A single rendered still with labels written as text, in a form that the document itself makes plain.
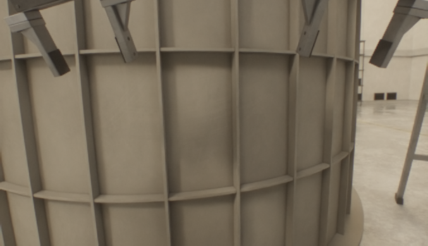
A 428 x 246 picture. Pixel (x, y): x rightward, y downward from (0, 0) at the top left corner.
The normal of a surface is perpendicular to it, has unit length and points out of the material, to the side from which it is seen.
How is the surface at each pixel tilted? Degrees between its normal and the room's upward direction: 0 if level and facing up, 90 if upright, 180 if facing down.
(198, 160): 90
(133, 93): 90
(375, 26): 90
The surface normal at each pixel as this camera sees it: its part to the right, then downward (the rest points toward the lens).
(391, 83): 0.10, 0.12
